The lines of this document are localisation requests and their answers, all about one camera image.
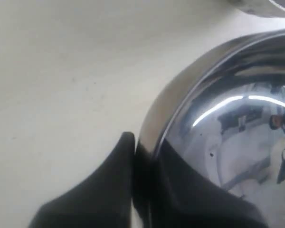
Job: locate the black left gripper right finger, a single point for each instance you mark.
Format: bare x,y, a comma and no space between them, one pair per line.
188,200

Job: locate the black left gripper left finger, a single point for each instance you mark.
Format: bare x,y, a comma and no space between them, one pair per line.
102,200

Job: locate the large steel bowl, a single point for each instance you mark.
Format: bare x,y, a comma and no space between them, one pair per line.
224,115

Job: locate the small ribbed steel bowl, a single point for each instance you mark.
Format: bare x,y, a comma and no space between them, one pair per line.
261,8

